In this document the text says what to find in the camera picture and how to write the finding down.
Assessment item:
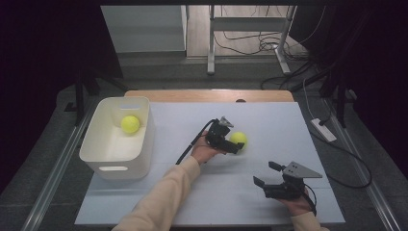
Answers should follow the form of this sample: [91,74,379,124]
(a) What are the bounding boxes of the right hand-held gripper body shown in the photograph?
[263,161,323,200]

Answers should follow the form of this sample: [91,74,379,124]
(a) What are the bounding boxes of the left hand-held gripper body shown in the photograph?
[205,115,235,151]

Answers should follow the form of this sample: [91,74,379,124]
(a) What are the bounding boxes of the yellow tennis ball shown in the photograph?
[120,115,141,135]
[229,131,249,151]

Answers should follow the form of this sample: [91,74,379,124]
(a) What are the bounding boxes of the white plastic bin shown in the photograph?
[78,95,156,181]

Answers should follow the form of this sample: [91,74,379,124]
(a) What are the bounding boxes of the person's left hand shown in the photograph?
[191,132,227,166]

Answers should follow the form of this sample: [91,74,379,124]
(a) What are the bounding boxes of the person's right hand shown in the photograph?
[277,190,317,217]

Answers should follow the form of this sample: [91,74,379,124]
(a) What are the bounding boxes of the white table mat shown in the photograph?
[74,101,346,225]

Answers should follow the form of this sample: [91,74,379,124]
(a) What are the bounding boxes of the wooden table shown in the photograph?
[123,90,295,104]

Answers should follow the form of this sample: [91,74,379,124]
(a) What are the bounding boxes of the white power strip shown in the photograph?
[310,117,338,143]

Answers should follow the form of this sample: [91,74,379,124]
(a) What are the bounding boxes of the black stand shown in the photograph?
[320,70,349,129]
[64,68,129,126]

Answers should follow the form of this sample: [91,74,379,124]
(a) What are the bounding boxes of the white cabinet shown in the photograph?
[100,5,188,54]

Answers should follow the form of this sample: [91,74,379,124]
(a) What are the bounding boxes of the dark curtain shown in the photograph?
[0,0,123,193]
[297,0,408,181]

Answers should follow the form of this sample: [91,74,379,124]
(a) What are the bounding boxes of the left hand-held gripper cable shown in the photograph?
[174,118,219,166]

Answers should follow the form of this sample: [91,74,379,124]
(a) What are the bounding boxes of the hand-held gripper cable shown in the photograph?
[174,118,219,166]
[299,183,319,217]

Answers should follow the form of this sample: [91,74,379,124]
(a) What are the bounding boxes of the right hand-held gripper cable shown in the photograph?
[299,183,319,217]

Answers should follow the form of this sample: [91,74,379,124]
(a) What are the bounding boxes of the black plug with cable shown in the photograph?
[318,95,335,127]

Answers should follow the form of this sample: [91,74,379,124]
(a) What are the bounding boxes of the white power strip cable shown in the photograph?
[302,78,316,120]

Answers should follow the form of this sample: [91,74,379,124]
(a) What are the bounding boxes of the long black floor cable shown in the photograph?
[309,129,373,190]

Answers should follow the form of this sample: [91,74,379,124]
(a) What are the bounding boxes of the metal floor rail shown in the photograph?
[20,105,97,231]
[323,99,394,231]

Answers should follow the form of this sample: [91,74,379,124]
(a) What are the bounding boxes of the thick black floor cables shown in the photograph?
[260,61,331,92]

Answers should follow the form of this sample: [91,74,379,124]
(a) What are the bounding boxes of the tangle of thin floor cables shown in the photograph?
[213,30,309,62]

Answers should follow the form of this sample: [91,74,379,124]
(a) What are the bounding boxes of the white metal desk frame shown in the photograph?
[206,4,297,76]

